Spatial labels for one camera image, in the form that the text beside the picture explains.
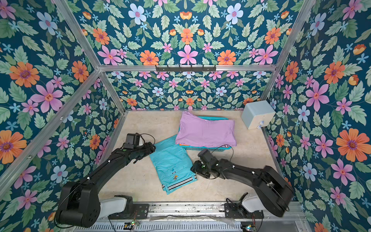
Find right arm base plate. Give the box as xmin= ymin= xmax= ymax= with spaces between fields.
xmin=224 ymin=203 xmax=264 ymax=219

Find teal plastic basket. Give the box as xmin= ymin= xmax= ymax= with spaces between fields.
xmin=179 ymin=116 xmax=231 ymax=152

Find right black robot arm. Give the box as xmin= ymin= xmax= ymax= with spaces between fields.
xmin=191 ymin=149 xmax=294 ymax=218

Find purple pants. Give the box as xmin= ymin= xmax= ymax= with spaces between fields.
xmin=175 ymin=112 xmax=237 ymax=148

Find light grey cube box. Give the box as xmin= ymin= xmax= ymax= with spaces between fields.
xmin=241 ymin=101 xmax=276 ymax=130

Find teal pants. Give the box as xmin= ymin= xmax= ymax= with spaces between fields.
xmin=150 ymin=135 xmax=197 ymax=195

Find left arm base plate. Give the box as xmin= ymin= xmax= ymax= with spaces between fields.
xmin=113 ymin=203 xmax=149 ymax=219

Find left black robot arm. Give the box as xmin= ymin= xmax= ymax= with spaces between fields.
xmin=55 ymin=142 xmax=156 ymax=228

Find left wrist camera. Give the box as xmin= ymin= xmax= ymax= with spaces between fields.
xmin=122 ymin=133 xmax=143 ymax=150

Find black hook rail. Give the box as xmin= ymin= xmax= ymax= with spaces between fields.
xmin=155 ymin=65 xmax=216 ymax=73

